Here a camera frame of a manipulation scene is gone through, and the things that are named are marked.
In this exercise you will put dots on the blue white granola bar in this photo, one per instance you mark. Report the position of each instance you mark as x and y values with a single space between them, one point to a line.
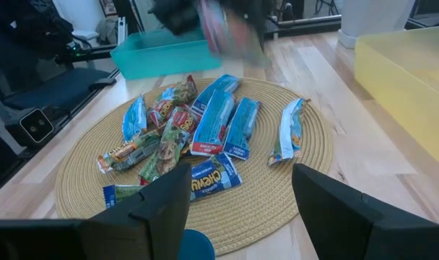
241 128
290 131

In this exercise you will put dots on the light blue granola bar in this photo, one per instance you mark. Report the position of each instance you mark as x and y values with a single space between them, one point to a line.
134 119

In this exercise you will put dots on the black device with green light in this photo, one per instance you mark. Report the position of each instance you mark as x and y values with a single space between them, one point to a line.
78 54

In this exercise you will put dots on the dark blue office chair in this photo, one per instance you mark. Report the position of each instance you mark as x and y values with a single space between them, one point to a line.
53 90

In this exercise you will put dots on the round woven straw placemat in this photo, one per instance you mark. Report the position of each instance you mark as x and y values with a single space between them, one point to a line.
263 202

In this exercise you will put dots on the silver aluminium post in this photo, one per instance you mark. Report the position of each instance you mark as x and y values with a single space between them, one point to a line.
122 30

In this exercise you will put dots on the dark blue Chewy granola bar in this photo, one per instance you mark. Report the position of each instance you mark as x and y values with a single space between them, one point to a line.
214 177

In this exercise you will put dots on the black table-level camera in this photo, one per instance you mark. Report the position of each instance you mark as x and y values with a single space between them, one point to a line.
35 126

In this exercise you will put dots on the blue green granola bar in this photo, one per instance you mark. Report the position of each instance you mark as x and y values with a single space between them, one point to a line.
118 193

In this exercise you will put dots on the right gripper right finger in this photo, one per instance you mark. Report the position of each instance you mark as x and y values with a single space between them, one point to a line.
349 231

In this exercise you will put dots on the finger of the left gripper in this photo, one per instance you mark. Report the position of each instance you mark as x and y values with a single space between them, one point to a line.
259 18

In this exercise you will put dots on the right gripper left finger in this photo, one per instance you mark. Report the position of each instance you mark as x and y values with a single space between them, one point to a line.
151 224

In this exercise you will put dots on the yellow plastic bin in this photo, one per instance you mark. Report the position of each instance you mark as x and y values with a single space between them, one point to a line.
403 90

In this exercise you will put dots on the blue orange granola bar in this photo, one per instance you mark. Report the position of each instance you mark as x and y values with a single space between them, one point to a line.
216 90
212 124

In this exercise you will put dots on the teal plastic bin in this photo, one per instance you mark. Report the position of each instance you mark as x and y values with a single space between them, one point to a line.
161 57

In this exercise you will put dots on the red pink granola bar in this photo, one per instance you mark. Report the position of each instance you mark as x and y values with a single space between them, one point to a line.
226 32

